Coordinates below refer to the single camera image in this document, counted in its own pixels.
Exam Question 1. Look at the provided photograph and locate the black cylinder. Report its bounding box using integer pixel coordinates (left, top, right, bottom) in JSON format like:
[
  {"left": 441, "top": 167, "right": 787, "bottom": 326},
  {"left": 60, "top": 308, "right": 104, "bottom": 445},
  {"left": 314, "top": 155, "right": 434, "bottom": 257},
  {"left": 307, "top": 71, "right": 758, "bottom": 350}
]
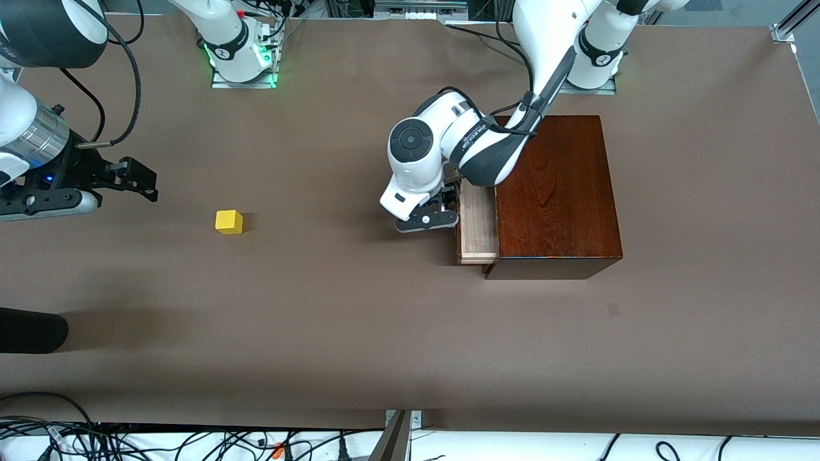
[{"left": 0, "top": 307, "right": 69, "bottom": 354}]

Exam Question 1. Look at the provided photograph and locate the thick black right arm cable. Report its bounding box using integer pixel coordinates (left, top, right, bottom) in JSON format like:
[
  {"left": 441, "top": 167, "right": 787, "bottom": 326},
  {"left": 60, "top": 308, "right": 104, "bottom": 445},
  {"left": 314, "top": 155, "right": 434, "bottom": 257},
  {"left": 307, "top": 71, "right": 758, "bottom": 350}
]
[{"left": 76, "top": 0, "right": 143, "bottom": 149}]

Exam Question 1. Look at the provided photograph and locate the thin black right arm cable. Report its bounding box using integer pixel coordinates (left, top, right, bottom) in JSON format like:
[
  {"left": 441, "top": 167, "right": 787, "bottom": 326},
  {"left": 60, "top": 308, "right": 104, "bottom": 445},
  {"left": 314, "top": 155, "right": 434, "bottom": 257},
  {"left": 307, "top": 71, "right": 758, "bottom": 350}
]
[{"left": 59, "top": 64, "right": 106, "bottom": 143}]

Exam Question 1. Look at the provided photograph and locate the grey device with sockets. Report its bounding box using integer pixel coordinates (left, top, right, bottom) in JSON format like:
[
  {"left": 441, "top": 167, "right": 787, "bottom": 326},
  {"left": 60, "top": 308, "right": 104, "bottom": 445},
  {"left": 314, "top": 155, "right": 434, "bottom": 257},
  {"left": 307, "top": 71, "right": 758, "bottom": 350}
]
[{"left": 373, "top": 0, "right": 468, "bottom": 21}]

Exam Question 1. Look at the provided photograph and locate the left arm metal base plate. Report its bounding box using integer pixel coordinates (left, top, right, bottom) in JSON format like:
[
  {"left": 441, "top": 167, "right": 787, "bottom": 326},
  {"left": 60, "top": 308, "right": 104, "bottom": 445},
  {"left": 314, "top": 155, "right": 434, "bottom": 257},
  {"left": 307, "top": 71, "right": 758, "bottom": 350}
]
[{"left": 559, "top": 74, "right": 618, "bottom": 95}]

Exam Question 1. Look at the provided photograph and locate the wooden drawer with white handle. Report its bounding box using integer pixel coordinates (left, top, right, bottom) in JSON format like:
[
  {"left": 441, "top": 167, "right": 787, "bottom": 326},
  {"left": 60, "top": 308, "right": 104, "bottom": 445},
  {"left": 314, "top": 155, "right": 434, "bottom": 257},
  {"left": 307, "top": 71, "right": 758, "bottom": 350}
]
[{"left": 455, "top": 181, "right": 500, "bottom": 265}]

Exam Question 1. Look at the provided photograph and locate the metal bracket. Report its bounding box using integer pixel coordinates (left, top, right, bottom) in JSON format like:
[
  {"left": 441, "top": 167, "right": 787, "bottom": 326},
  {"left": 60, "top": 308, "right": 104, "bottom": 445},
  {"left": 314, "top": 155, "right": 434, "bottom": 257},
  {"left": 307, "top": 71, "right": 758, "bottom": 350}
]
[{"left": 368, "top": 410, "right": 423, "bottom": 461}]

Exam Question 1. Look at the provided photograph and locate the tangled black cable bundle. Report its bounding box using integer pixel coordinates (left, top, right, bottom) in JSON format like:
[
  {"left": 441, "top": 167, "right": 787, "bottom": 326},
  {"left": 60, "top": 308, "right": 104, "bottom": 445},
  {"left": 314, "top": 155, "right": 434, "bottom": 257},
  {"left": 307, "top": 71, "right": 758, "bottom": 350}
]
[{"left": 0, "top": 392, "right": 385, "bottom": 461}]

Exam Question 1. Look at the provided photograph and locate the aluminium profile bar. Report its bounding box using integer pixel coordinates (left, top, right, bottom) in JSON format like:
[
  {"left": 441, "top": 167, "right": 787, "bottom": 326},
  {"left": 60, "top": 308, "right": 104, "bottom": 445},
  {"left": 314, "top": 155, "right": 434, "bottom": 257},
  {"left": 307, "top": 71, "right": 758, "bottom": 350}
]
[{"left": 771, "top": 0, "right": 816, "bottom": 44}]

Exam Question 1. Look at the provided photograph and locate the black cable on table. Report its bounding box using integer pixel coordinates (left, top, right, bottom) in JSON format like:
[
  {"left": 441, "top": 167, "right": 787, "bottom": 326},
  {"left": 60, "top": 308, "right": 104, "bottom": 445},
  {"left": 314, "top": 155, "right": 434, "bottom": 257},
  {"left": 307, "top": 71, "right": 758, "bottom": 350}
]
[{"left": 445, "top": 22, "right": 532, "bottom": 49}]

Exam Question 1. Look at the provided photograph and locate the dark wooden drawer cabinet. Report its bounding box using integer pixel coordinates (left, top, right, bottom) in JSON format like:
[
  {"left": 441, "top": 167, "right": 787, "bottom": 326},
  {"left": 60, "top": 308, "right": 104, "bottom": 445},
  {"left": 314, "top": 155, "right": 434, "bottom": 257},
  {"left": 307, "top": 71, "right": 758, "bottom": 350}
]
[{"left": 484, "top": 115, "right": 625, "bottom": 280}]

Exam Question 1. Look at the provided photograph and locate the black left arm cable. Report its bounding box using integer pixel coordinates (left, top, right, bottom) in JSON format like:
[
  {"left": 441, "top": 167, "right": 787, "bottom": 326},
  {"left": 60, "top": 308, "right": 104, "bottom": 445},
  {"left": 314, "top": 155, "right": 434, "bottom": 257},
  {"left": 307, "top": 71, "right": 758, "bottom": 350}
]
[{"left": 442, "top": 0, "right": 545, "bottom": 136}]

